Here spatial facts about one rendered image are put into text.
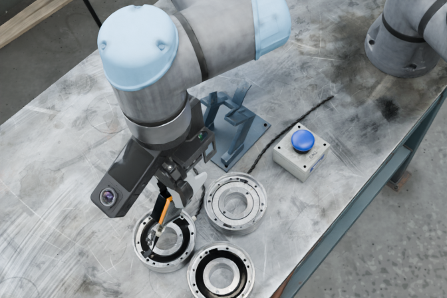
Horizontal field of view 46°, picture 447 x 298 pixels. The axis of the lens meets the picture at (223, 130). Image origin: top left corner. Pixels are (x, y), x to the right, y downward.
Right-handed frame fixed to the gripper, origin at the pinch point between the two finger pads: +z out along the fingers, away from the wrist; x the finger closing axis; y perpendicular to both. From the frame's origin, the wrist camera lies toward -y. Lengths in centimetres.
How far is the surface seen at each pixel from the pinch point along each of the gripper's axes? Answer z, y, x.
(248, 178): 10.2, 13.6, -3.4
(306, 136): 5.8, 24.5, -7.3
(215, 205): 10.5, 6.3, -2.4
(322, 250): 69, 31, -14
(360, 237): 93, 50, -19
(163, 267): 9.1, -7.0, -3.4
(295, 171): 11.1, 20.3, -8.6
